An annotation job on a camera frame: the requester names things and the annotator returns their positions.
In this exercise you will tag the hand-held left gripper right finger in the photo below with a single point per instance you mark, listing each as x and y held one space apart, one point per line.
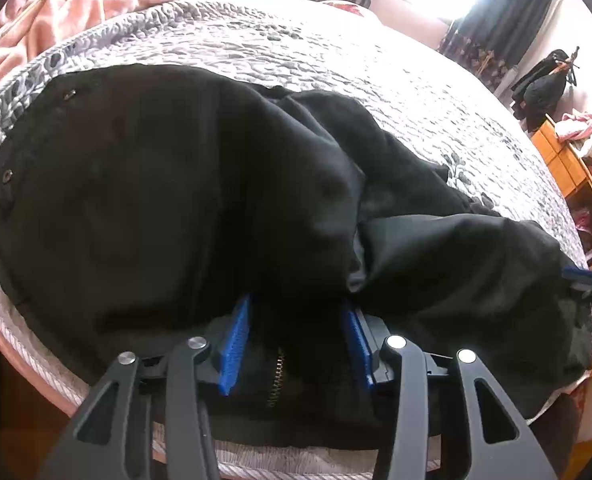
357 347

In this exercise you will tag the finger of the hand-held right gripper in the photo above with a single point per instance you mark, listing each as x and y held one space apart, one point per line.
588 280

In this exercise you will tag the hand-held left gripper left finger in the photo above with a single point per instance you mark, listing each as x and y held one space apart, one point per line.
235 347

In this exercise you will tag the black jacket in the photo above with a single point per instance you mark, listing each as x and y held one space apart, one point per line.
176 185

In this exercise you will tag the wooden shelf unit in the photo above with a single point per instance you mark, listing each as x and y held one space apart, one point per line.
573 175

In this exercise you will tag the pile of pink clothes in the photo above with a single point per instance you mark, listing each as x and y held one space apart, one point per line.
583 127

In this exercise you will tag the black hanging bag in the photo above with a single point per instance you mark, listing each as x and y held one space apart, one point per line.
543 92

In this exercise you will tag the bed with grey quilted cover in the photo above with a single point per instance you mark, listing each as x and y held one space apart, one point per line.
326 50

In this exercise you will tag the orange pillow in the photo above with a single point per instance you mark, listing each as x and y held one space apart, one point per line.
351 6

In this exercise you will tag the pink blanket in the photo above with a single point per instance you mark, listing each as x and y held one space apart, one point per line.
76 0

